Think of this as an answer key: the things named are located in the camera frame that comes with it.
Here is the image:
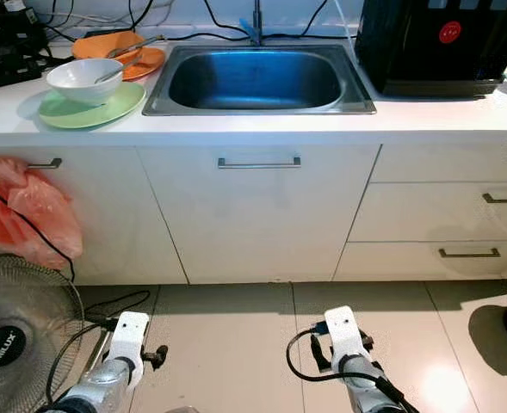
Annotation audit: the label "orange plastic bowl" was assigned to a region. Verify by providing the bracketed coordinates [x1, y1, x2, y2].
[71, 31, 144, 61]

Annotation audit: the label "black power strip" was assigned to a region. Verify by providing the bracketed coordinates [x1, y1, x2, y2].
[0, 56, 40, 91]

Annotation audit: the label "chrome sink faucet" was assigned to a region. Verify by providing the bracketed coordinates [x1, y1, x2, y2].
[240, 0, 264, 46]

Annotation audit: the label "pale green plate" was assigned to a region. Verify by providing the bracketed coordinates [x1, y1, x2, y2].
[39, 81, 146, 130]

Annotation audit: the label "wooden handled metal utensil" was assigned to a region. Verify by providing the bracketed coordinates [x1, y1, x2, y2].
[115, 34, 164, 54]

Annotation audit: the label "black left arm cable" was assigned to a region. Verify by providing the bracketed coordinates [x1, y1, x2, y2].
[42, 320, 121, 412]

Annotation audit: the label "black charger with white label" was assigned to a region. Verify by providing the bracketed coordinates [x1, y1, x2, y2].
[0, 4, 32, 57]

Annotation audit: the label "white drawer front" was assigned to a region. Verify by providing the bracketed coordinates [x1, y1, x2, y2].
[369, 144, 507, 184]
[348, 182, 507, 244]
[332, 241, 507, 283]

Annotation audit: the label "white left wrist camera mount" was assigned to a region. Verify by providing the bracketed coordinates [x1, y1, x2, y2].
[107, 311, 151, 371]

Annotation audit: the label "black countertop appliance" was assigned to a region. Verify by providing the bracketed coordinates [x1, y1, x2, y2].
[355, 0, 507, 97]

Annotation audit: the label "black floor cable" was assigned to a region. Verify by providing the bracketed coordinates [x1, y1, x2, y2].
[77, 291, 155, 324]

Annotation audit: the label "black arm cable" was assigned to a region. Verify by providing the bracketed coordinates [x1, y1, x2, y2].
[285, 322, 422, 413]
[42, 320, 121, 412]

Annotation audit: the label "thin black cord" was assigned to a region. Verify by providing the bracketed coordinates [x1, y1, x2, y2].
[0, 175, 77, 283]

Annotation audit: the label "black adapter brick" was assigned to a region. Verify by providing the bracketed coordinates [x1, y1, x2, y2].
[81, 28, 130, 38]

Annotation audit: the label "black power cable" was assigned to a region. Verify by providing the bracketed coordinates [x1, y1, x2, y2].
[201, 0, 250, 42]
[126, 0, 156, 34]
[263, 0, 330, 42]
[165, 34, 245, 42]

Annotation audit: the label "stainless steel sink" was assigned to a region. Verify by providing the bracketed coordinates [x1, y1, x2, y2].
[143, 43, 377, 116]

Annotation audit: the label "white cabinet door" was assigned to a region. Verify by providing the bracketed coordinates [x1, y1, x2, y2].
[0, 146, 189, 285]
[137, 145, 383, 285]

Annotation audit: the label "grey wire guard fan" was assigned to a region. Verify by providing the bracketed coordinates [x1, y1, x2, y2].
[0, 253, 86, 413]

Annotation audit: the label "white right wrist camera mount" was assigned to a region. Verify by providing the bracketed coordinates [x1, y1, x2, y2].
[325, 306, 366, 367]

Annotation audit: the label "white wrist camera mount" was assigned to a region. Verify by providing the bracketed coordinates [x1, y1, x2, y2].
[325, 306, 366, 367]
[107, 311, 151, 371]

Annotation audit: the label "red plastic bag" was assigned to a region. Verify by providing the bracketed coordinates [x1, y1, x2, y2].
[0, 156, 83, 269]

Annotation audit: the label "white ceramic bowl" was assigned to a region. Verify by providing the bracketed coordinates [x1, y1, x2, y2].
[46, 58, 124, 107]

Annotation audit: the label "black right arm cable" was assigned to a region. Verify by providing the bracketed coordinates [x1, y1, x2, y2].
[285, 322, 422, 413]

